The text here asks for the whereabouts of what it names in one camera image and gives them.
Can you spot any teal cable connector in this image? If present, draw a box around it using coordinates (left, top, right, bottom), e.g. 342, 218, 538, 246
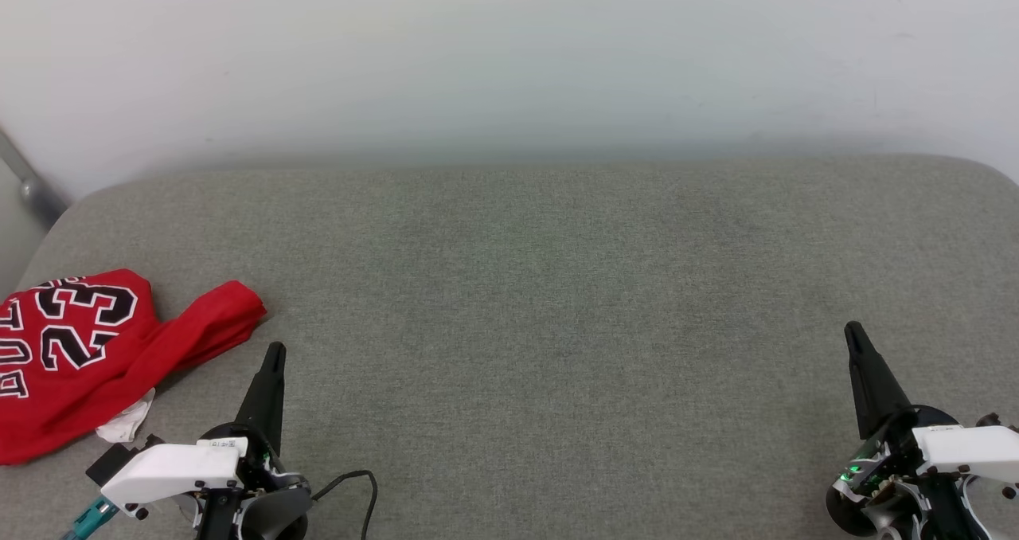
62, 497, 120, 540

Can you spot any grey metal pole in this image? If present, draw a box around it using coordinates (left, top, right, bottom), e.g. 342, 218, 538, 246
0, 130, 69, 227

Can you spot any red Bulls jersey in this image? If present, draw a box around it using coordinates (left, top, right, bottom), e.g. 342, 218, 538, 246
0, 268, 267, 467

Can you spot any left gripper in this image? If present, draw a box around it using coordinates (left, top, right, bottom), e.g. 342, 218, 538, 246
101, 343, 311, 540

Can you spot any thin black cable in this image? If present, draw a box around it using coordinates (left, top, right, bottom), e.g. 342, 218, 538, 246
310, 470, 379, 540

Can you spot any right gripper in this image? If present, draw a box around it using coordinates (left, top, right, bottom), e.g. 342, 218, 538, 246
826, 323, 1019, 540

